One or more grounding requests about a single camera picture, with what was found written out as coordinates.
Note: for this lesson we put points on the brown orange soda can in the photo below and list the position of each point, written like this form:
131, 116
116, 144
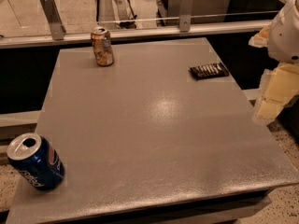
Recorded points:
102, 48

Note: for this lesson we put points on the blue pepsi can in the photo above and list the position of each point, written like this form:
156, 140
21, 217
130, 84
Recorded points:
36, 160

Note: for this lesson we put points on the grey metal bracket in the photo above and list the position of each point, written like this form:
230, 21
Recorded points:
185, 14
56, 26

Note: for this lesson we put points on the right grey metal bracket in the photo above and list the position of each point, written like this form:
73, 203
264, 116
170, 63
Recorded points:
185, 14

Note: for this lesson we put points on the black rxbar chocolate bar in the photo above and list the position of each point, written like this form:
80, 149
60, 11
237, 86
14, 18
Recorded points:
211, 70

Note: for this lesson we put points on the grey metal rail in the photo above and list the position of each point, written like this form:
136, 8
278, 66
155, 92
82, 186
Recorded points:
133, 35

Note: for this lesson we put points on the left grey metal bracket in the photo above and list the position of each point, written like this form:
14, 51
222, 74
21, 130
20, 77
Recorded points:
56, 26

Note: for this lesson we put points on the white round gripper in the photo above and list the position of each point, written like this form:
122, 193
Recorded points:
286, 36

